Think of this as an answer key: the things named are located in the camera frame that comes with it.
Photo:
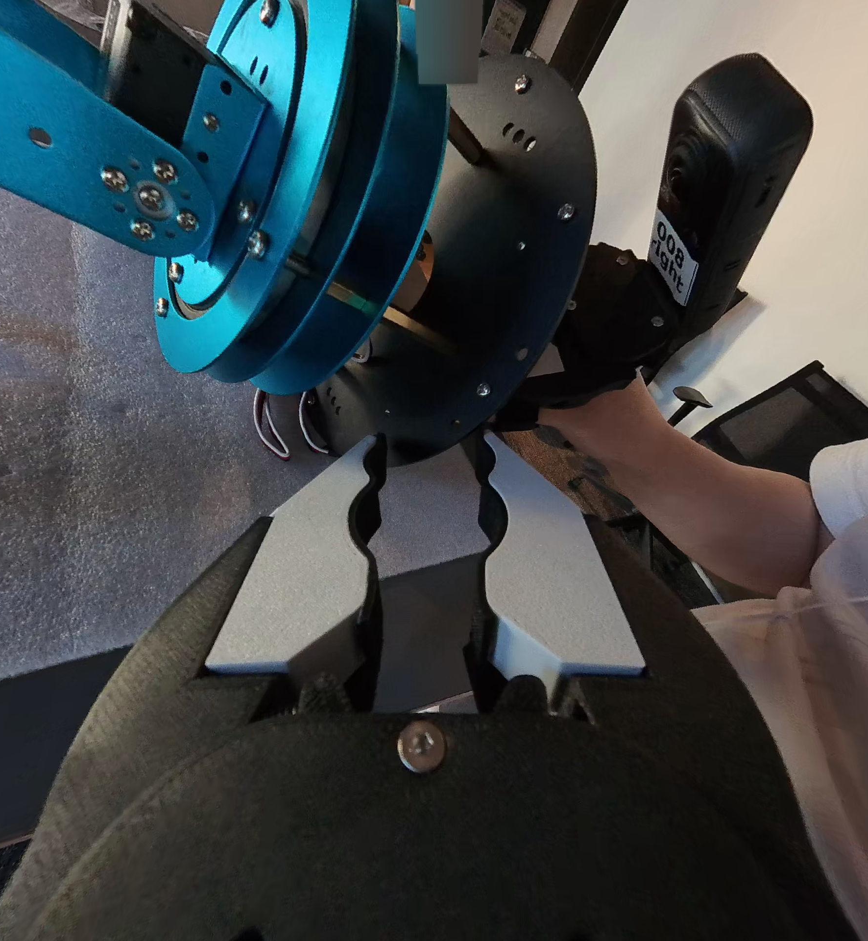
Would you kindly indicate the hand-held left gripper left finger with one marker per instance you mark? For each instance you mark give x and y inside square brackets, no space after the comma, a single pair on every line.
[302,559]

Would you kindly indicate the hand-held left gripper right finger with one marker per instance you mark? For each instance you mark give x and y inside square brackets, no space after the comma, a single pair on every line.
[559,581]

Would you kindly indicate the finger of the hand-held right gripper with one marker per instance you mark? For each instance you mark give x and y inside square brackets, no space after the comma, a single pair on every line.
[548,364]

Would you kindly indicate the blue black toy robot arm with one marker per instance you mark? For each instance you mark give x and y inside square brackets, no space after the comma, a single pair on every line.
[331,147]

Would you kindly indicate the person's right forearm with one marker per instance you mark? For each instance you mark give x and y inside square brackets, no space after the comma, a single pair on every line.
[720,507]

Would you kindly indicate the dark grey desk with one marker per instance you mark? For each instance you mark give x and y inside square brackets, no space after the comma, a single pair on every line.
[22,735]

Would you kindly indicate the person's right hand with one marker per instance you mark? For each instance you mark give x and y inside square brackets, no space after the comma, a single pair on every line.
[610,426]

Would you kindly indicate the dark door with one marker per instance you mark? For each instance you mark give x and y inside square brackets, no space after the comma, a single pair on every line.
[588,37]

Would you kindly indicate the grey foam mat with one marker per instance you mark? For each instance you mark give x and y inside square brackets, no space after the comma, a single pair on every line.
[111,441]

